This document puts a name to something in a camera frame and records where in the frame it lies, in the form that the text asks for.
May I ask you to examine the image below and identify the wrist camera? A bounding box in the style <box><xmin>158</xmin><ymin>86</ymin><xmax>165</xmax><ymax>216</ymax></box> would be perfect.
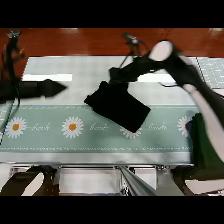
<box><xmin>119</xmin><ymin>32</ymin><xmax>141</xmax><ymax>68</ymax></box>
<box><xmin>2</xmin><ymin>29</ymin><xmax>26</xmax><ymax>69</ymax></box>

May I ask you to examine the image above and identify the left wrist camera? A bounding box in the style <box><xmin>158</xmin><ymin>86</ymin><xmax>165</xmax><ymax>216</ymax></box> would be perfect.
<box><xmin>2</xmin><ymin>29</ymin><xmax>26</xmax><ymax>69</ymax></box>

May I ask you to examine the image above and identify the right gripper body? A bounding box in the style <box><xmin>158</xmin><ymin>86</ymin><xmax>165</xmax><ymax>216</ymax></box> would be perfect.
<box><xmin>108</xmin><ymin>65</ymin><xmax>135</xmax><ymax>85</ymax></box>

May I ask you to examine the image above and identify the dark green garment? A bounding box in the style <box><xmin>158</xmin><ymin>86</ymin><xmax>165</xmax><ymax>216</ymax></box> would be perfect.
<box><xmin>187</xmin><ymin>112</ymin><xmax>224</xmax><ymax>172</ymax></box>

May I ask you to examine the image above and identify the black garment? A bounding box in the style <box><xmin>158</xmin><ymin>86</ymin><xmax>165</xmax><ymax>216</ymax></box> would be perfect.
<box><xmin>83</xmin><ymin>80</ymin><xmax>152</xmax><ymax>134</ymax></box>

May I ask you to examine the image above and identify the silver frame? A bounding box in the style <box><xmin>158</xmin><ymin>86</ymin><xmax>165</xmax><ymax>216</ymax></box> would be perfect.
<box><xmin>0</xmin><ymin>161</ymin><xmax>224</xmax><ymax>197</ymax></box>

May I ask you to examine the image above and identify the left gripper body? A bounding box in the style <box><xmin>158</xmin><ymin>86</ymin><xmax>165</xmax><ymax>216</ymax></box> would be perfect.
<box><xmin>17</xmin><ymin>79</ymin><xmax>47</xmax><ymax>100</ymax></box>

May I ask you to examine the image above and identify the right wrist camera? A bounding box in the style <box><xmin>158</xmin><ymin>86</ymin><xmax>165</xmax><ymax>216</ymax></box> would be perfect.
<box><xmin>119</xmin><ymin>32</ymin><xmax>141</xmax><ymax>68</ymax></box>

